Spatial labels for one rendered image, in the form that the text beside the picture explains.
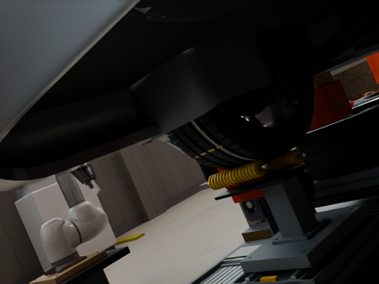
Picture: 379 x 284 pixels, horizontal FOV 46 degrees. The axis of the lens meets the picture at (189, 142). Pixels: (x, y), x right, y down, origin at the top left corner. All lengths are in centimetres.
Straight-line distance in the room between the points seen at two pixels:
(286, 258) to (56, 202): 336
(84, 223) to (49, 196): 196
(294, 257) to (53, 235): 149
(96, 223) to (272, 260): 137
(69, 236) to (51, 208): 197
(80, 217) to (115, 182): 321
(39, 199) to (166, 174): 233
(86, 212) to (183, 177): 399
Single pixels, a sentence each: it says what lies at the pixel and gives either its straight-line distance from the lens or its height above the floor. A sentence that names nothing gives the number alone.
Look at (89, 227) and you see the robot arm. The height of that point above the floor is 48.
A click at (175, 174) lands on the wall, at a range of 646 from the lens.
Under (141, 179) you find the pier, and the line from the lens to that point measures 590.
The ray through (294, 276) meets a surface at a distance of 148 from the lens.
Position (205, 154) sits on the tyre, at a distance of 149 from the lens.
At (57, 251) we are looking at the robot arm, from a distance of 260.
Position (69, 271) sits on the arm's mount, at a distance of 251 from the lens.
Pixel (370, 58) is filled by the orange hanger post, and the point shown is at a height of 73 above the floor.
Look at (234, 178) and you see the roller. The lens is 157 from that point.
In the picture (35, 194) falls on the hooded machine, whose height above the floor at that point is 84.
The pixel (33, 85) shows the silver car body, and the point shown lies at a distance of 52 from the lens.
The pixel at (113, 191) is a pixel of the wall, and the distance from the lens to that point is 580.
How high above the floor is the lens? 67
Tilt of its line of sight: level
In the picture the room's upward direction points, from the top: 24 degrees counter-clockwise
